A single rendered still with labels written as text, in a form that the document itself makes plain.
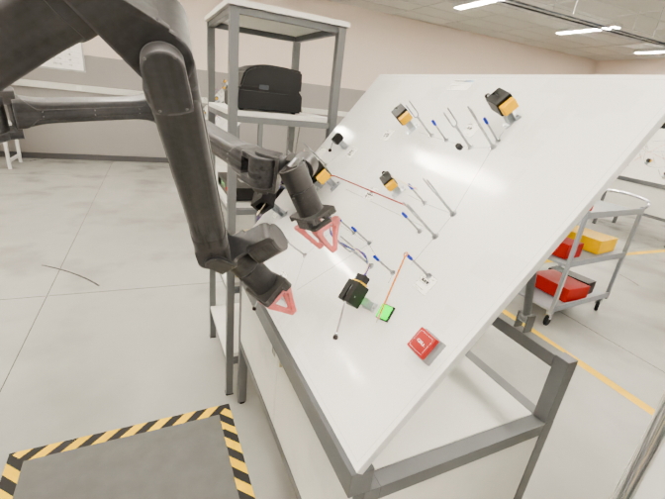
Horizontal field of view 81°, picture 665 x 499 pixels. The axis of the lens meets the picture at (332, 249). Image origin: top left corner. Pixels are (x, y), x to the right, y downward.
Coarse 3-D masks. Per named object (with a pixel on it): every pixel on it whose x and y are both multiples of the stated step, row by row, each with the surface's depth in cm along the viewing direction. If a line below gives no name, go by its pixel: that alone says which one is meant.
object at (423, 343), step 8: (424, 328) 81; (416, 336) 81; (424, 336) 80; (432, 336) 78; (408, 344) 81; (416, 344) 80; (424, 344) 79; (432, 344) 77; (416, 352) 79; (424, 352) 77
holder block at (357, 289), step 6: (348, 282) 95; (354, 282) 94; (342, 288) 96; (348, 288) 95; (354, 288) 93; (360, 288) 94; (366, 288) 95; (342, 294) 95; (348, 294) 93; (354, 294) 93; (360, 294) 94; (342, 300) 95; (348, 300) 92; (354, 300) 93; (360, 300) 94; (354, 306) 93
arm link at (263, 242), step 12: (252, 228) 72; (264, 228) 71; (276, 228) 75; (240, 240) 72; (252, 240) 71; (264, 240) 70; (276, 240) 72; (240, 252) 71; (252, 252) 73; (264, 252) 72; (276, 252) 73; (216, 264) 69; (228, 264) 70
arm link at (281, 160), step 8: (256, 152) 78; (264, 152) 78; (272, 152) 79; (280, 152) 80; (304, 152) 86; (280, 160) 79; (288, 160) 84; (312, 160) 85; (280, 168) 81; (312, 168) 84; (312, 176) 84; (264, 192) 82; (272, 192) 82
